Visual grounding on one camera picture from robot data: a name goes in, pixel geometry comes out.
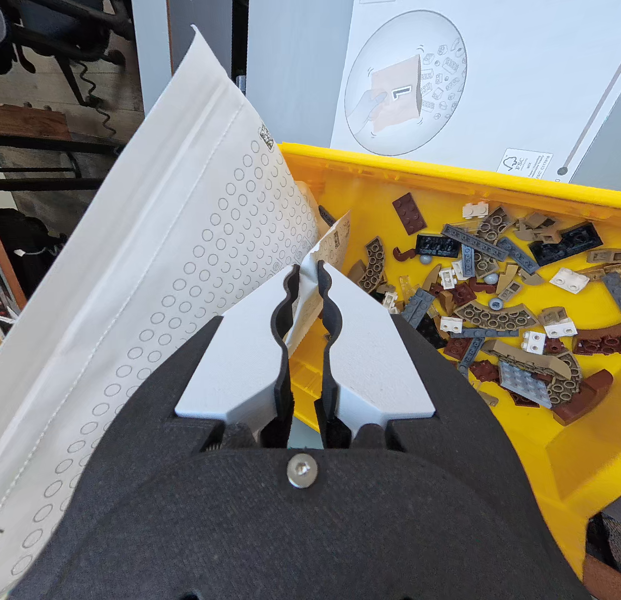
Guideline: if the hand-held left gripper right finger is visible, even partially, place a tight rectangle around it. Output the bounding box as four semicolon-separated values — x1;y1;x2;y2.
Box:
315;260;436;449

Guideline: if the yellow plastic bin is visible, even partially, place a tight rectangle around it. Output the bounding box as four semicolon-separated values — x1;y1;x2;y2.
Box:
278;142;621;576

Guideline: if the small white paper bag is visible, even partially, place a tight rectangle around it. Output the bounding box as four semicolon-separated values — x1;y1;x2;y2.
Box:
286;211;352;358

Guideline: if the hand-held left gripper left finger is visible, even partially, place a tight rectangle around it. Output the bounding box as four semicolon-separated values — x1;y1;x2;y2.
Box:
175;264;301;448

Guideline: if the pile of toy bricks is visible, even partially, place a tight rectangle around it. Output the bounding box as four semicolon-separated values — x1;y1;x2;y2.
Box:
347;192;621;426

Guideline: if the black office chair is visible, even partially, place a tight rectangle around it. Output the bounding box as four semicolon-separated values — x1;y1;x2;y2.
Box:
0;0;134;93

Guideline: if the light grey square plate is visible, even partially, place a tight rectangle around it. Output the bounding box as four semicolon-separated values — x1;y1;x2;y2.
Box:
499;360;554;409

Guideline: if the large white paper bag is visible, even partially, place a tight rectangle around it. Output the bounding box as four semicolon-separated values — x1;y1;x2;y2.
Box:
0;25;321;591

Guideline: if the white instruction booklet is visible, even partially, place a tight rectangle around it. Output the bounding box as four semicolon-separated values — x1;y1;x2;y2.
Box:
330;0;621;193

